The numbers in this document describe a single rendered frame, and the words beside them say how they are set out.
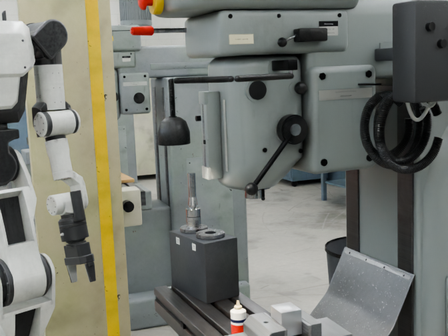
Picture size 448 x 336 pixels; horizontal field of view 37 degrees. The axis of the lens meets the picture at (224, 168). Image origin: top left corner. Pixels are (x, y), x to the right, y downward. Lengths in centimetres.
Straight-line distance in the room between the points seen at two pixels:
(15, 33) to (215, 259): 88
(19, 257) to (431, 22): 130
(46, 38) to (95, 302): 165
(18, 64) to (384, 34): 104
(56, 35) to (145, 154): 795
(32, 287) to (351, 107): 106
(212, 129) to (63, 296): 197
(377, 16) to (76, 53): 187
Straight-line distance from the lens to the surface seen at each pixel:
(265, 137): 158
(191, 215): 215
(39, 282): 209
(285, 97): 160
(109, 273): 344
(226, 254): 207
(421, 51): 147
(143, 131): 1006
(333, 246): 386
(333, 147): 165
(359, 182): 196
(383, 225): 189
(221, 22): 152
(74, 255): 222
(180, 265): 217
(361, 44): 170
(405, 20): 148
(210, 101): 160
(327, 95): 163
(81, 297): 345
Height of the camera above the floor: 160
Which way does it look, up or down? 8 degrees down
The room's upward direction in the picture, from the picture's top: 2 degrees counter-clockwise
